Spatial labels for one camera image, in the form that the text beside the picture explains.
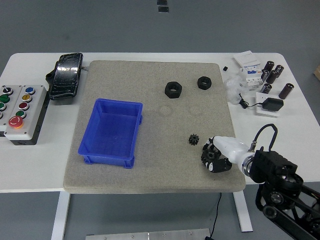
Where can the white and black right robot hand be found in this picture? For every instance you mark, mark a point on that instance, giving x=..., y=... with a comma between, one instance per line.
x=231, y=148

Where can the small black pinion gear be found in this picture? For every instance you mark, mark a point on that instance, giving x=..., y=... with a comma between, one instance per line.
x=193, y=139

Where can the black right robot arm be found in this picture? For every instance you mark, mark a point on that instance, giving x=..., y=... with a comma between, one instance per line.
x=275, y=165

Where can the small black hex nut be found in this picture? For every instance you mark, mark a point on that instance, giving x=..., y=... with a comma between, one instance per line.
x=200, y=86

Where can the large black hex nut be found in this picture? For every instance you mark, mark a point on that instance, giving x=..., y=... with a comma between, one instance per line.
x=168, y=94

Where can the brown cardboard box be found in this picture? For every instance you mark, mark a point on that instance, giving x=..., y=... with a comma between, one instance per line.
x=317, y=72

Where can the blue plastic box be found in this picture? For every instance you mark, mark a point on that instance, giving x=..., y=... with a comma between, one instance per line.
x=110, y=130

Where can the grey emergency stop button box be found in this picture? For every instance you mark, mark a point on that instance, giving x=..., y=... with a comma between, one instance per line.
x=32, y=117

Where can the white square plate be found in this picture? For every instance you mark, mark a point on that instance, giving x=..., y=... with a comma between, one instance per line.
x=262, y=112

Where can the clear plastic bag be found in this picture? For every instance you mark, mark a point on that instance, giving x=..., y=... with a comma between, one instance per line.
x=233, y=87

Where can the black power adapter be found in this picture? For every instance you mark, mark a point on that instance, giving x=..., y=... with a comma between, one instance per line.
x=273, y=103

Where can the white table leg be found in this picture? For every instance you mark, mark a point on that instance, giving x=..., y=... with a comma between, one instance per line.
x=60, y=215
x=243, y=212

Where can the dark cylindrical capacitor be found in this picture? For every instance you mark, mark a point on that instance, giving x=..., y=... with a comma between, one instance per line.
x=265, y=88
x=264, y=74
x=272, y=76
x=286, y=90
x=269, y=65
x=279, y=69

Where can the white and blue circuit breaker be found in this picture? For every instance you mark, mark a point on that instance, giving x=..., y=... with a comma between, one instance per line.
x=253, y=81

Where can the grey-brown mat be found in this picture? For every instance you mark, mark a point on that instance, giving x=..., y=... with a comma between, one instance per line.
x=155, y=155

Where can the small black cube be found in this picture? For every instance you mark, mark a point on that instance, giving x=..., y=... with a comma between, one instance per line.
x=225, y=68

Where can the flat white carton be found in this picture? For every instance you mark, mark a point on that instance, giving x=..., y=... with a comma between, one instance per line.
x=246, y=58

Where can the silver metal plate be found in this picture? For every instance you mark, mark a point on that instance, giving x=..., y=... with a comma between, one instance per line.
x=147, y=235

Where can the black floor marker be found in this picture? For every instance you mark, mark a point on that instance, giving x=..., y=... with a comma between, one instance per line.
x=162, y=2
x=163, y=9

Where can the black wrapped foot pedal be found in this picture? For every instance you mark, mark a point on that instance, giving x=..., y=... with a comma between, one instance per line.
x=66, y=75

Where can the grey selector switch button box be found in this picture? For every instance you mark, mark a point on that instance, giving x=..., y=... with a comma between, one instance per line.
x=11, y=110

